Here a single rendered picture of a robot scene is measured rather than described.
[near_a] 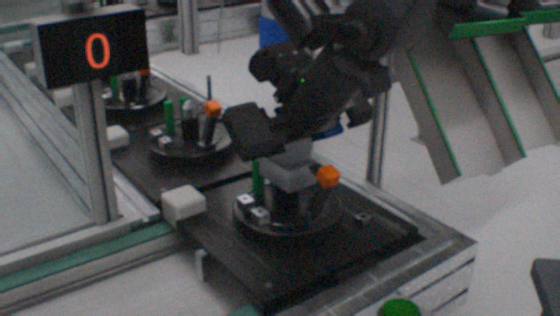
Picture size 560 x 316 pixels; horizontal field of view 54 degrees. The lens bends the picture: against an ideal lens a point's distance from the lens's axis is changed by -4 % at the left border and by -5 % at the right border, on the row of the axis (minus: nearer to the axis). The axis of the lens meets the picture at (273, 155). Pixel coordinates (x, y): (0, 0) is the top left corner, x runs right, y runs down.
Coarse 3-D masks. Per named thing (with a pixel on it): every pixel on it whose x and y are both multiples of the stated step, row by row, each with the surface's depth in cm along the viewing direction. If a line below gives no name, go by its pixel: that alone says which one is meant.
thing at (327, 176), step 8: (312, 168) 66; (320, 168) 64; (328, 168) 65; (320, 176) 65; (328, 176) 64; (336, 176) 64; (320, 184) 66; (328, 184) 64; (320, 192) 66; (328, 192) 66; (312, 200) 68; (320, 200) 67; (312, 208) 68; (320, 208) 68; (312, 216) 69
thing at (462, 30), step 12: (444, 12) 71; (456, 12) 75; (516, 12) 75; (444, 24) 71; (456, 24) 73; (468, 24) 70; (480, 24) 71; (492, 24) 72; (504, 24) 73; (516, 24) 74; (444, 36) 71; (456, 36) 71; (468, 36) 72; (480, 36) 73
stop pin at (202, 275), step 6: (198, 252) 68; (204, 252) 68; (198, 258) 68; (204, 258) 68; (198, 264) 68; (204, 264) 68; (198, 270) 69; (204, 270) 69; (198, 276) 70; (204, 276) 69; (210, 276) 69
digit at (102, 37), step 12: (72, 24) 58; (84, 24) 59; (96, 24) 60; (108, 24) 61; (84, 36) 60; (96, 36) 60; (108, 36) 61; (84, 48) 60; (96, 48) 61; (108, 48) 62; (84, 60) 61; (96, 60) 61; (108, 60) 62; (84, 72) 61; (96, 72) 62; (108, 72) 63
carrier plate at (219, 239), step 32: (224, 192) 80; (352, 192) 80; (192, 224) 73; (224, 224) 73; (352, 224) 73; (384, 224) 73; (224, 256) 67; (256, 256) 67; (288, 256) 67; (320, 256) 67; (352, 256) 67; (256, 288) 62; (288, 288) 62; (320, 288) 64
